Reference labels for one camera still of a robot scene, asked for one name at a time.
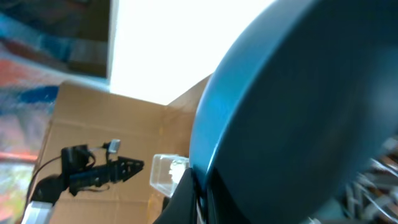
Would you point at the grey dishwasher rack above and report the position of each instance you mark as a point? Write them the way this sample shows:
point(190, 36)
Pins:
point(370, 198)

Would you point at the clear plastic bin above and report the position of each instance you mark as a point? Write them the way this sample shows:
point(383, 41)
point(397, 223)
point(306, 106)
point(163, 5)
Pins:
point(160, 179)

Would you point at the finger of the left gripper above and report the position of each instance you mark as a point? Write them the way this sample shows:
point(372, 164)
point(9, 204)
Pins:
point(127, 168)

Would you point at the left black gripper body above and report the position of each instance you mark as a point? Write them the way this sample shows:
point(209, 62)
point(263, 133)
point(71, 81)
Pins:
point(79, 171)

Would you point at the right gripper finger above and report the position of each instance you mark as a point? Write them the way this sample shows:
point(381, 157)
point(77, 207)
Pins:
point(182, 207)

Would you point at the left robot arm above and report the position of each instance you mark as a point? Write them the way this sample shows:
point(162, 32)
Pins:
point(42, 197)

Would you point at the large white tissue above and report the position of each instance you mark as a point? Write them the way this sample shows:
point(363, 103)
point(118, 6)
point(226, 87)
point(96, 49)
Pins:
point(177, 169)

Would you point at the dark blue plate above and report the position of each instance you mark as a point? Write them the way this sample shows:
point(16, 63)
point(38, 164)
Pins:
point(301, 103)

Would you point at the brown cardboard box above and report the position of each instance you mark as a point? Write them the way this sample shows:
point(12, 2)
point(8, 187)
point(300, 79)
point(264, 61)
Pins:
point(84, 115)

